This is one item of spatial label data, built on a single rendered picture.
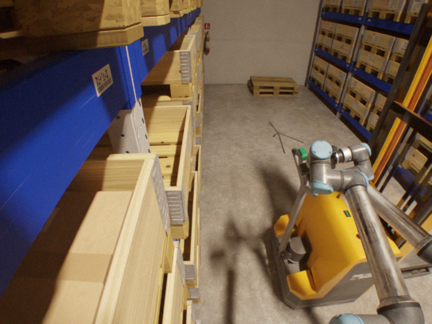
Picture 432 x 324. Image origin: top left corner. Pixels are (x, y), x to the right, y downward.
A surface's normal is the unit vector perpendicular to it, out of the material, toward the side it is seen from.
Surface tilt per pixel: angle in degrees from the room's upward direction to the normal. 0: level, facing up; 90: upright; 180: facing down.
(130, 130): 90
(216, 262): 0
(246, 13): 90
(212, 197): 0
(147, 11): 90
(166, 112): 90
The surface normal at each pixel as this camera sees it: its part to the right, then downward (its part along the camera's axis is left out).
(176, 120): 0.04, 0.61
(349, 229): -0.24, -0.76
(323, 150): -0.22, -0.44
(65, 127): 1.00, -0.02
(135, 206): 0.00, -0.79
